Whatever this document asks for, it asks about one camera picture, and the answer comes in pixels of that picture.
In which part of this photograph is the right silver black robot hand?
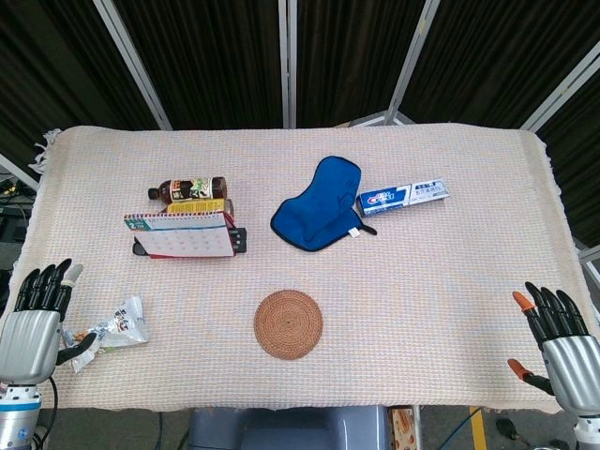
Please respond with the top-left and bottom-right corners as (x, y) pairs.
(507, 280), (600, 418)

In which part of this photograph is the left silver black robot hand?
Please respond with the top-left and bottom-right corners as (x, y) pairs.
(0, 258), (102, 386)

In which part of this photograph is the red desk calendar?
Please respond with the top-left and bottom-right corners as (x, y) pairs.
(123, 209), (237, 260)

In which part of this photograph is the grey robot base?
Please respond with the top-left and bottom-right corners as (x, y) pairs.
(187, 406), (390, 450)

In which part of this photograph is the crumpled white snack wrapper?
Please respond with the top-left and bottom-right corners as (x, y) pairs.
(65, 295), (151, 374)

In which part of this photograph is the beige woven tablecloth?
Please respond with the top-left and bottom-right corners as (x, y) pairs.
(8, 122), (600, 416)

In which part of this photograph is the yellow box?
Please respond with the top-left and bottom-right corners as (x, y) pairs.
(166, 198), (234, 218)

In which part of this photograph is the brown tea bottle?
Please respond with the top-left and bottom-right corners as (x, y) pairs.
(147, 175), (230, 202)

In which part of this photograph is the blue white toothpaste box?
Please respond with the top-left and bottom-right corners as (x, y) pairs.
(355, 176), (450, 217)

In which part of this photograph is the round woven rattan coaster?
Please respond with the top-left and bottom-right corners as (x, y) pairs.
(253, 289), (323, 361)

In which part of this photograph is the blue cloth mitt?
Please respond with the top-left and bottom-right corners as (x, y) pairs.
(269, 157), (379, 254)

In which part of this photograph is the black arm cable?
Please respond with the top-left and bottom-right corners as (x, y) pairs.
(35, 374), (60, 450)

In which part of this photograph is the blue floor cable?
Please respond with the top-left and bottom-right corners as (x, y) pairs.
(440, 406), (484, 450)

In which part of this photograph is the black folding screen white frame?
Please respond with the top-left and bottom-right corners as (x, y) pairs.
(0, 0), (600, 249)

